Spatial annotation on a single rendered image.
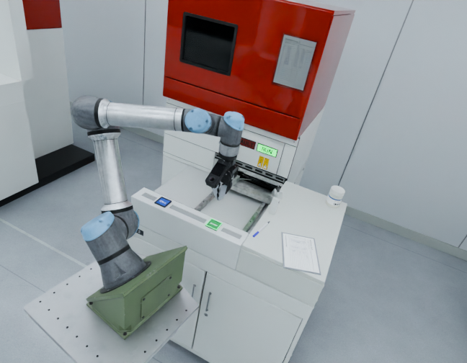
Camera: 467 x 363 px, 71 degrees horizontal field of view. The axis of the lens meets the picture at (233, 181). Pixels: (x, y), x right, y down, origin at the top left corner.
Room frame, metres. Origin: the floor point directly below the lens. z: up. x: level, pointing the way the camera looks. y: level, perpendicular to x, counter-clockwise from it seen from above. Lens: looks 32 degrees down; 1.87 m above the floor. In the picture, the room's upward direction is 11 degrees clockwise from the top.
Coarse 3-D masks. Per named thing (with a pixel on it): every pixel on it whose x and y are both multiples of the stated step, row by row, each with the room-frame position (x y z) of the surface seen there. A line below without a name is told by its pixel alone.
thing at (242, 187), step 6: (234, 186) 1.56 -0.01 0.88; (240, 186) 1.57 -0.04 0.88; (246, 186) 1.59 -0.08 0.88; (252, 186) 1.60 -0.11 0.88; (240, 192) 1.55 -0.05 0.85; (246, 192) 1.53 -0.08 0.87; (252, 192) 1.53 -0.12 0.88; (258, 192) 1.54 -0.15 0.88; (264, 192) 1.56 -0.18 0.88; (270, 192) 1.57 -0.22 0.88; (258, 198) 1.51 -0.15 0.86; (264, 198) 1.50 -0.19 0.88
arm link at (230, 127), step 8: (232, 112) 1.12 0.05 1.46; (224, 120) 1.09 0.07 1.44; (232, 120) 1.07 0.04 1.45; (240, 120) 1.08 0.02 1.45; (224, 128) 1.08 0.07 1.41; (232, 128) 1.07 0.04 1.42; (240, 128) 1.08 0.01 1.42; (224, 136) 1.08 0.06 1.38; (232, 136) 1.07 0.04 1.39; (240, 136) 1.09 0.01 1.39; (224, 144) 1.08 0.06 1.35; (232, 144) 1.07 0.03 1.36
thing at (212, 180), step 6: (222, 162) 1.08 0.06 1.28; (216, 168) 1.06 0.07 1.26; (222, 168) 1.06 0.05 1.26; (210, 174) 1.04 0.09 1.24; (216, 174) 1.04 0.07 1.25; (222, 174) 1.04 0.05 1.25; (210, 180) 1.01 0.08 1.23; (216, 180) 1.02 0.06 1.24; (210, 186) 1.01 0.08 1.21; (216, 186) 1.01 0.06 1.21
